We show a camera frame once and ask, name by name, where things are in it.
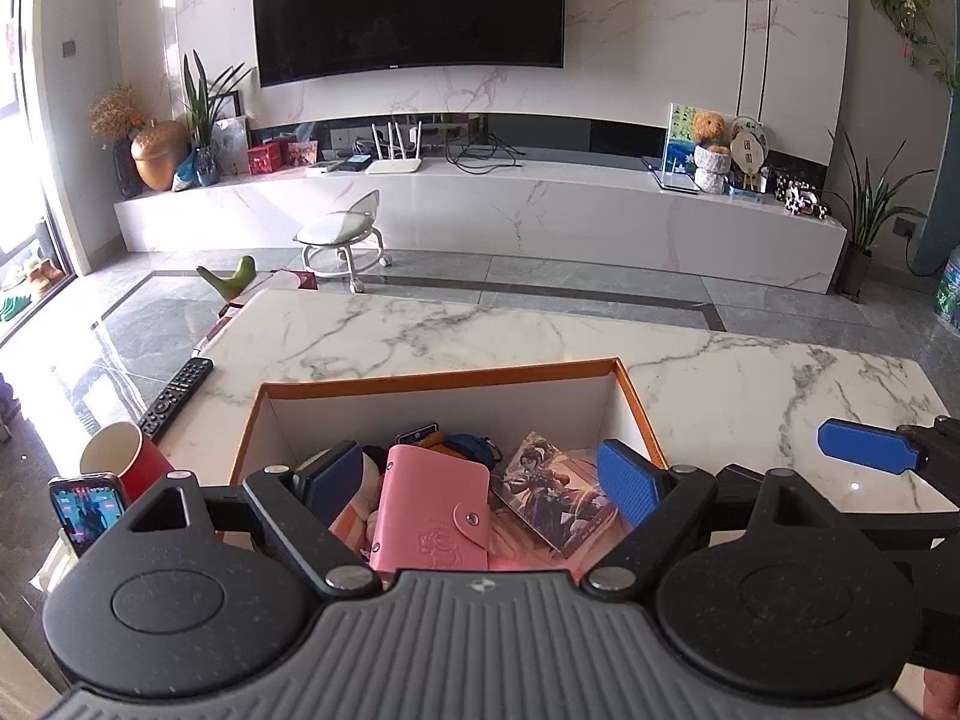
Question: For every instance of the brown teddy bear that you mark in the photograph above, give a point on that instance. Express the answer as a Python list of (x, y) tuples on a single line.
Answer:
[(709, 127)]

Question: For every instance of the potted orchid plant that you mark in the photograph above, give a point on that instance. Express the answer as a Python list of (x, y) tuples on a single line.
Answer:
[(859, 225)]

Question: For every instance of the white router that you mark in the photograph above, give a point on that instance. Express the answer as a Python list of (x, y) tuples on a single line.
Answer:
[(394, 163)]

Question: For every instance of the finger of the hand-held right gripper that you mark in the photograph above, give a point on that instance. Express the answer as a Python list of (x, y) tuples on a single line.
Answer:
[(922, 525), (862, 446)]

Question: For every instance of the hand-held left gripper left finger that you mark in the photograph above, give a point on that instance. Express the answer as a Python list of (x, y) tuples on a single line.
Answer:
[(334, 484)]

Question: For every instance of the clear wrapped card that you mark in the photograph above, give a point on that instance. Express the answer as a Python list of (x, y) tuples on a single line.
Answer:
[(231, 146)]

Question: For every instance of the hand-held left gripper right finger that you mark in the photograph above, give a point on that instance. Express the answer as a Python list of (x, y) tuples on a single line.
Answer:
[(626, 484)]

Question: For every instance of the black picture frame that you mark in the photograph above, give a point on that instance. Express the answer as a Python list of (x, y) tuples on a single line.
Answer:
[(227, 103)]

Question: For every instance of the black white cow figurines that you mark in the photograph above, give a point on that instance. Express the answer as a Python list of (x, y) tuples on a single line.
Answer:
[(801, 199)]

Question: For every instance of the white marble TV console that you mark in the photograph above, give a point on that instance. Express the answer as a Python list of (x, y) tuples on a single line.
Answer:
[(487, 217)]

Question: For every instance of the clear-backed white stool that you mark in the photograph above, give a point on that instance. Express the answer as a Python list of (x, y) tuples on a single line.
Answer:
[(341, 232)]

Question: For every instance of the small blue card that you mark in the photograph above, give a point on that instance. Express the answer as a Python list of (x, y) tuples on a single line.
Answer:
[(420, 433)]

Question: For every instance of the green slippers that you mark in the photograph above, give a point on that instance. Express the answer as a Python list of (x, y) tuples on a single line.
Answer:
[(13, 307)]

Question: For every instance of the illustrated art card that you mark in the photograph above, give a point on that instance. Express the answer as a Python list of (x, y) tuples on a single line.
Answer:
[(555, 495)]

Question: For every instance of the black remote control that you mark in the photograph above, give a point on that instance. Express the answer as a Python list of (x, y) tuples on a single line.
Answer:
[(176, 396)]

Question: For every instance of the orange cardboard box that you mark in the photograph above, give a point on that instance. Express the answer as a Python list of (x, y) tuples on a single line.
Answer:
[(450, 397)]

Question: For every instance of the green bird-shaped toy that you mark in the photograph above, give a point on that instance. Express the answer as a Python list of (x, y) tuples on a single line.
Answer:
[(225, 281)]

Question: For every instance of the white striped plush toy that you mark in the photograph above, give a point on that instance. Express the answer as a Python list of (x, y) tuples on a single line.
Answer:
[(358, 517)]

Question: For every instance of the hanging pothos vine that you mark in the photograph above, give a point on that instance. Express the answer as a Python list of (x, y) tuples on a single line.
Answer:
[(911, 15)]

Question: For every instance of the black television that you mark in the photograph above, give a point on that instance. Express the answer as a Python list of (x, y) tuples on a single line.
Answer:
[(409, 7)]

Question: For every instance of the smartphone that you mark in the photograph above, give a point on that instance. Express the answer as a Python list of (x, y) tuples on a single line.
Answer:
[(86, 514)]

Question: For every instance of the small blue box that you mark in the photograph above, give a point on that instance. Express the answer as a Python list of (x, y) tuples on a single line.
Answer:
[(748, 193)]

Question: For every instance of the flower painting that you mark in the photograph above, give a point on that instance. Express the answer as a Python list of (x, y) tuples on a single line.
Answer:
[(679, 139)]

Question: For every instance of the red paper cup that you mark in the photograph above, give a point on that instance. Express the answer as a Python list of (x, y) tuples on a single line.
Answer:
[(142, 465)]

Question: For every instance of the dark red flat box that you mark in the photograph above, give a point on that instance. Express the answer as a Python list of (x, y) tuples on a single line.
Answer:
[(289, 281)]

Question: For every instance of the green plant in glass vase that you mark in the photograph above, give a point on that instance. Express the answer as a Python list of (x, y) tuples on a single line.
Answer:
[(202, 112)]

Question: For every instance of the beige slippers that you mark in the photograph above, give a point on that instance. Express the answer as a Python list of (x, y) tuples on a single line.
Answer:
[(37, 272)]

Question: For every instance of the white set-top box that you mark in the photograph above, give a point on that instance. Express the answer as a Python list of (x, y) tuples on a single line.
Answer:
[(322, 169)]

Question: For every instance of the wall socket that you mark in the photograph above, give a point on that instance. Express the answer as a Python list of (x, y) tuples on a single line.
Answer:
[(911, 226)]

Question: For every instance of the dried flowers in dark vase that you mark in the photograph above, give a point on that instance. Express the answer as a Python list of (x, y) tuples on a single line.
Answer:
[(116, 120)]

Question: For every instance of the gold acorn vase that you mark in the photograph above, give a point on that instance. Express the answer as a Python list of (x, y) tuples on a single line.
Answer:
[(159, 157)]

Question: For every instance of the blue orange plush doll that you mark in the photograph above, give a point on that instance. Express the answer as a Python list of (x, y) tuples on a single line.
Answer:
[(466, 448)]

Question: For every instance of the pink card wallet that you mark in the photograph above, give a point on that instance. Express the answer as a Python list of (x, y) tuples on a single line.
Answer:
[(427, 502)]

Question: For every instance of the round paper fan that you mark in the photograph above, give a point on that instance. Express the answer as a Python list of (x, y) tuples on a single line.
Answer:
[(748, 142)]

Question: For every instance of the large water bottle with pump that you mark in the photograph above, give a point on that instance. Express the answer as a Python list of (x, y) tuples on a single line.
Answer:
[(949, 292)]

